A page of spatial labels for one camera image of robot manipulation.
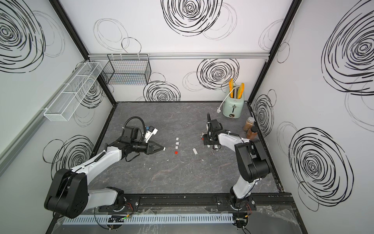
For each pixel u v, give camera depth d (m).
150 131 0.75
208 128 0.78
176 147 0.94
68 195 0.41
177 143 0.96
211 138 0.71
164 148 0.79
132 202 0.74
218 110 1.12
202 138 0.99
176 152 0.92
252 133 0.93
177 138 0.99
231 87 1.05
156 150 0.77
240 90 1.00
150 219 0.96
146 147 0.73
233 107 1.00
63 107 0.72
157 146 0.79
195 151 0.92
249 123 0.97
